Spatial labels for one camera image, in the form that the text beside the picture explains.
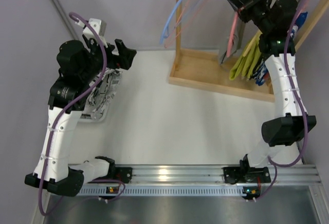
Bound pink wire hanger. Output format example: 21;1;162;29
163;0;216;49

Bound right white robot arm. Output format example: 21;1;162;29
223;0;317;184

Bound pink hanger right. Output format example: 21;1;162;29
257;0;327;60

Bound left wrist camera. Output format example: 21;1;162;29
83;18;107;47

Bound white plastic basket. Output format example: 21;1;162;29
77;72;121;123

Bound pink trouser hanger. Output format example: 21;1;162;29
226;13;238;57

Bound grey trousers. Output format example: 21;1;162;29
218;17;245;66

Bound aluminium rail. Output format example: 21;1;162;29
117;164;321;185

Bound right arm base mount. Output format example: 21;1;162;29
223;166;271;184

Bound blue patterned trousers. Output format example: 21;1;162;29
251;11;308;86

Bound blue hanger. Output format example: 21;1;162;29
160;0;212;45

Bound green trousers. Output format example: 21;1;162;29
229;38;262;81

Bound black white printed cloth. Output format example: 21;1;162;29
78;68;122;121

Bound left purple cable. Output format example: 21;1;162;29
38;11;126;216

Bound wooden clothes rack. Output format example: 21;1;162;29
169;0;328;102

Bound slotted cable duct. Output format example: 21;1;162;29
78;184;260;198

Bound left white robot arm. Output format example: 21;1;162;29
24;39;137;197

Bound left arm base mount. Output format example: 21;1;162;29
108;166;133;183

